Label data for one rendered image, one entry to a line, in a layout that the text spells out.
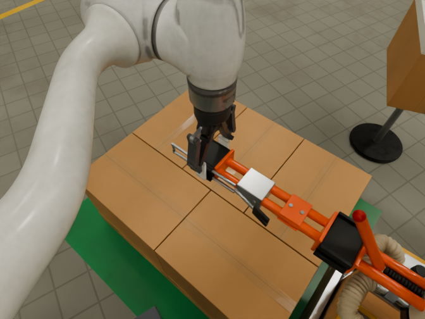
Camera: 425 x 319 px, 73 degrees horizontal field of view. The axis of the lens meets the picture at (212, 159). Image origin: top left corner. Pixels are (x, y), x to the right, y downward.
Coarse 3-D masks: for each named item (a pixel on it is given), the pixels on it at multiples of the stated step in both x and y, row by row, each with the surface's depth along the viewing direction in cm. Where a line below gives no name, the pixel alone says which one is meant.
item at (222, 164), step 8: (216, 144) 72; (208, 152) 71; (216, 152) 71; (224, 152) 71; (232, 152) 71; (208, 160) 70; (216, 160) 70; (224, 160) 70; (216, 168) 68; (224, 168) 72; (216, 176) 71
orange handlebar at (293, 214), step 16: (224, 176) 69; (272, 192) 67; (272, 208) 64; (288, 208) 63; (304, 208) 63; (288, 224) 64; (304, 224) 62; (320, 224) 63; (384, 256) 57; (368, 272) 56; (400, 272) 56; (400, 288) 54; (416, 304) 53
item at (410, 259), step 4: (404, 252) 70; (408, 252) 70; (408, 256) 69; (412, 256) 69; (416, 256) 69; (408, 260) 68; (412, 260) 68; (416, 260) 68; (420, 260) 69; (404, 264) 68; (408, 264) 68; (412, 264) 68; (416, 264) 68; (420, 264) 68; (424, 264) 68; (412, 268) 66; (416, 268) 65; (420, 268) 65; (424, 268) 65; (416, 272) 65; (420, 272) 64; (424, 272) 64; (424, 276) 64
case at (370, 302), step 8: (344, 280) 113; (336, 288) 117; (336, 296) 109; (368, 296) 79; (328, 304) 112; (336, 304) 101; (360, 304) 79; (368, 304) 78; (376, 304) 78; (384, 304) 78; (328, 312) 105; (336, 312) 95; (376, 312) 77; (384, 312) 77; (392, 312) 77
